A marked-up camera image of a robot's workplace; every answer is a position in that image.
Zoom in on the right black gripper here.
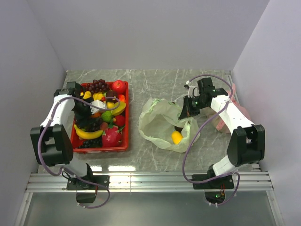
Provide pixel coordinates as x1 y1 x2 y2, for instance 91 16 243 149
180 95 208 119

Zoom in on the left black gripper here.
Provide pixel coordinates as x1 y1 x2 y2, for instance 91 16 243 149
72 97 98 128

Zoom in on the dark fake mangosteen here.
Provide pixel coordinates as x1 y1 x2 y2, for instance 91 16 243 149
174 126 183 133

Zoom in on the yellow fake lemon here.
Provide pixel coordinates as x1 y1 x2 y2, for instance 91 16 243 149
171 130 183 145

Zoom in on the green avocado print plastic bag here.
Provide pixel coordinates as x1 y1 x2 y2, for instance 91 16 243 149
138 98 199 153

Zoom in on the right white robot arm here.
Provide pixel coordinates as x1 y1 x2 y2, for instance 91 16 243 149
179 74 265 188

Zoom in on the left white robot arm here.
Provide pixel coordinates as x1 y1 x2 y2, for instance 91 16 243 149
30 81 95 189

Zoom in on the yellow fake banana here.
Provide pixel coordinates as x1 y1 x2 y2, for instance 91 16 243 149
73 125 103 140

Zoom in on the green fake lime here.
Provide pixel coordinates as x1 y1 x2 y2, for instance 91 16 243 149
101 111 113 123

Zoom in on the pink plastic bag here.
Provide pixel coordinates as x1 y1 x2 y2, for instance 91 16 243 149
202 92 253 134

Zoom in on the pink fake dragon fruit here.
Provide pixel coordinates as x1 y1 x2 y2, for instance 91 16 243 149
102 126 122 147

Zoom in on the yellow fake starfruit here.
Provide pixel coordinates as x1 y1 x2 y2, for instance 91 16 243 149
111 101 126 116

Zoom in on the red fake apple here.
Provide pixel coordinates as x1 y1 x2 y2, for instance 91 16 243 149
112 80 126 94

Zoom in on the purple grape bunch middle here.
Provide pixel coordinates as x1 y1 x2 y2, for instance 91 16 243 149
88 117 103 132

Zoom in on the purple grape bunch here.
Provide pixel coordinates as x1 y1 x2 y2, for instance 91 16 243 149
84 79 110 94
88 117 103 132

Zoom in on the dark blue grape bunch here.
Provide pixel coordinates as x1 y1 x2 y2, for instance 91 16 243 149
78 138 102 149

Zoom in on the red plastic crate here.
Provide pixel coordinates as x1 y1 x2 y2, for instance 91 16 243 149
70 81 130 154

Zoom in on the purple grape bunch top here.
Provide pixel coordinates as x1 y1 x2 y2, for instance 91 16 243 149
84 79 110 94

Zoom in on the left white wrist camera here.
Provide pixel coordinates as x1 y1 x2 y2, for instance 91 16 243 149
90 100 106 114

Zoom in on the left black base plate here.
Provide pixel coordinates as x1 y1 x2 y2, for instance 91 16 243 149
66 175 110 204

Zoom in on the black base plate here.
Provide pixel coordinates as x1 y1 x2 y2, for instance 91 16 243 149
193 175 234 207
66 175 110 204

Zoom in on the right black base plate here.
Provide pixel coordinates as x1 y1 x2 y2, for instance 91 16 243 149
193 175 234 207

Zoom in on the aluminium rail frame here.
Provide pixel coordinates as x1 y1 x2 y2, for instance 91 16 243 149
14 70 285 226

